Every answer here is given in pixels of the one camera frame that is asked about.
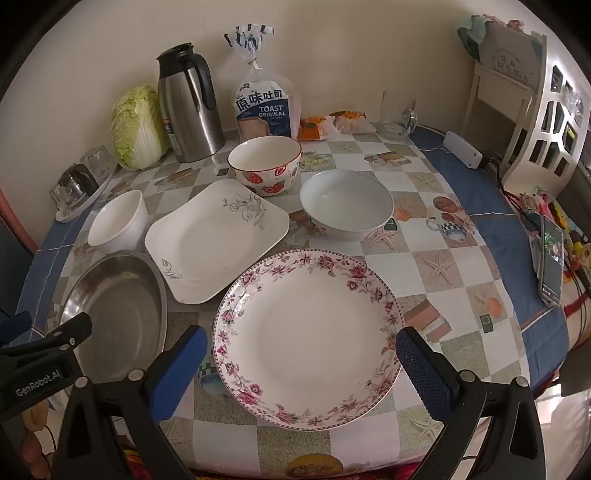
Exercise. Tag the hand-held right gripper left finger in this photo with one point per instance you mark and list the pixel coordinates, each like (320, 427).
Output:
(182, 374)

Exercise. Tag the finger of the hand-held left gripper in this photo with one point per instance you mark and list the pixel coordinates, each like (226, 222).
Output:
(14, 328)
(69, 334)

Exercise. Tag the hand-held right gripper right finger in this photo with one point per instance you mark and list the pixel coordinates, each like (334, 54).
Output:
(422, 374)

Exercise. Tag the stainless steel basin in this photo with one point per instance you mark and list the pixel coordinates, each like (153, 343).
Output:
(120, 314)

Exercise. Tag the round floral plate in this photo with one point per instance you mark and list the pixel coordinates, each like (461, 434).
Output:
(304, 337)

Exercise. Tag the square white plate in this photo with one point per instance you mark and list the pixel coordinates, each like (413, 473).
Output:
(207, 240)

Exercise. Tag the pale blue bowl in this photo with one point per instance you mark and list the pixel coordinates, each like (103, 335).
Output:
(346, 198)

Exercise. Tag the strawberry print bowl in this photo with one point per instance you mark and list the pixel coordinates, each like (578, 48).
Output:
(268, 180)

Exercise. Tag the checked printed tablecloth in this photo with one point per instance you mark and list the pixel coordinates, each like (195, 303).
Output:
(461, 277)

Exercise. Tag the pink and grey stick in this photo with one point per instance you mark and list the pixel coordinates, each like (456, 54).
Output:
(18, 221)

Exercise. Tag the small white bowl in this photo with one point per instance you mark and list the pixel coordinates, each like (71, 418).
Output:
(117, 226)

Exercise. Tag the white tray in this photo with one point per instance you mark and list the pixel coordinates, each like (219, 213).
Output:
(69, 213)

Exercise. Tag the glass cup with dark base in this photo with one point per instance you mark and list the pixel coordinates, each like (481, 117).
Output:
(74, 184)

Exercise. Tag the smartphone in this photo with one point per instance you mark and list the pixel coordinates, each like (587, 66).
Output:
(551, 263)

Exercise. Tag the clear glass cup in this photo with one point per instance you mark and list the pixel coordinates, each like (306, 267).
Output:
(99, 159)

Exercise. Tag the pile of colourful trinkets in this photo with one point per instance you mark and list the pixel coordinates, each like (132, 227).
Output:
(577, 240)

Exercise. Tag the napa cabbage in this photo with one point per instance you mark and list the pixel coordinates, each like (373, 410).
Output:
(138, 129)

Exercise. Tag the white power strip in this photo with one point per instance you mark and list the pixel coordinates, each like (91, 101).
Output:
(461, 150)

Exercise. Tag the clear glass mug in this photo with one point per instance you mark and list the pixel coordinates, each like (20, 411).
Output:
(397, 129)

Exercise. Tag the stainless steel thermos jug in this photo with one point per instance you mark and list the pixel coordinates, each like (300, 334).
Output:
(189, 115)

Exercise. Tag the sliced bread bag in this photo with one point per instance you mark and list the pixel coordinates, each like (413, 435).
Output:
(263, 110)

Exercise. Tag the white cutout rack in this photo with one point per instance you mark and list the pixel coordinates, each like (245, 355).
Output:
(540, 106)

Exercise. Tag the teal cloth item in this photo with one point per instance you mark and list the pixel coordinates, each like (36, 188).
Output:
(471, 37)

